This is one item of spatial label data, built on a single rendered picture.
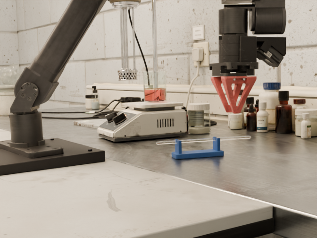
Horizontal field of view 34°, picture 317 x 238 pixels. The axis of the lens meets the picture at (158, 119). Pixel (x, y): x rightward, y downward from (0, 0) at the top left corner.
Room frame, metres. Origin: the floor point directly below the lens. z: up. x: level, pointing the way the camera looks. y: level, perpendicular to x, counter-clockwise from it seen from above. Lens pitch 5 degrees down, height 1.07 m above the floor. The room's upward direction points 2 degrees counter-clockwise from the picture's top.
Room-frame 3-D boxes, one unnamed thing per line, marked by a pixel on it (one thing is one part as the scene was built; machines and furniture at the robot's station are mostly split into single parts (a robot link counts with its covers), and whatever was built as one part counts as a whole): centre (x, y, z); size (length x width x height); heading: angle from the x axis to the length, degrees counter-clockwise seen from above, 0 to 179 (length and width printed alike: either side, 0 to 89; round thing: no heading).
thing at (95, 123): (1.71, 0.11, 0.91); 0.30 x 0.20 x 0.01; 123
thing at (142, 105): (1.34, 0.01, 0.98); 0.12 x 0.12 x 0.01; 24
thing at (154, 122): (1.33, 0.03, 0.94); 0.22 x 0.13 x 0.08; 114
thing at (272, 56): (1.05, -0.20, 1.10); 0.11 x 0.07 x 0.06; 105
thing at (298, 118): (1.27, -0.37, 0.93); 0.06 x 0.06 x 0.07
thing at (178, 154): (1.01, -0.08, 0.92); 0.10 x 0.03 x 0.04; 105
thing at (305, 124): (1.23, -0.35, 0.93); 0.02 x 0.02 x 0.06
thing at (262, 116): (1.37, -0.28, 0.94); 0.03 x 0.03 x 0.08
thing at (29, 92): (1.03, 0.26, 1.03); 0.09 x 0.06 x 0.06; 1
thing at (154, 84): (1.36, 0.00, 1.03); 0.07 x 0.06 x 0.08; 120
